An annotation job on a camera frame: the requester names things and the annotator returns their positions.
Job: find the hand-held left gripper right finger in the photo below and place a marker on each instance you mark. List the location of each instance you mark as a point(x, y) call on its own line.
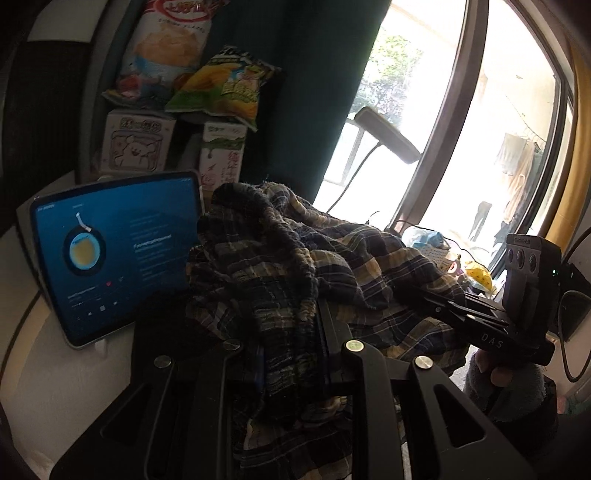
point(330, 364)

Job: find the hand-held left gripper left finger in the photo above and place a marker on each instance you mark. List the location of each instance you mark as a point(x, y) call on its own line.
point(259, 374)

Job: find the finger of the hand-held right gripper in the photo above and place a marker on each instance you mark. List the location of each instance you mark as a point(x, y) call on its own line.
point(443, 307)

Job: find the plaid flannel shirt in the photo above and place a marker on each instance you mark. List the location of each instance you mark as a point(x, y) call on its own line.
point(360, 258)

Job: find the person's right forearm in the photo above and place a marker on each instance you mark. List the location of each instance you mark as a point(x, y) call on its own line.
point(521, 401)

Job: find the person's right hand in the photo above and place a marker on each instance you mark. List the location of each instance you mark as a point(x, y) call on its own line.
point(496, 369)

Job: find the yellow duck print packet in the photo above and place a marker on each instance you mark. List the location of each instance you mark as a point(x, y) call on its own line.
point(479, 277)

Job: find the tablet with blue screen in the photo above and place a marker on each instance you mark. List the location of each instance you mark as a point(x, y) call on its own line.
point(115, 258)

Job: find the white green carton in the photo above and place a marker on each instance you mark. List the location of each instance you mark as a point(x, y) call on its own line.
point(221, 154)

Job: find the white bear print box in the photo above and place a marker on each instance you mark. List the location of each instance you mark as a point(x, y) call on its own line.
point(136, 141)

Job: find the teal curtain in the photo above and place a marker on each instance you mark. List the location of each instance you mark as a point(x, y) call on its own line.
point(300, 83)

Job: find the green yellow snack bag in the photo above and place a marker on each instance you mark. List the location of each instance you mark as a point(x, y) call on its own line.
point(221, 87)

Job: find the red white snack bag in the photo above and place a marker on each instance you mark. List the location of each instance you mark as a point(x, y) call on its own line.
point(161, 50)

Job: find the brown window frame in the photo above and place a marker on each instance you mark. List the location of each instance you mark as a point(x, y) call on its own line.
point(443, 138)

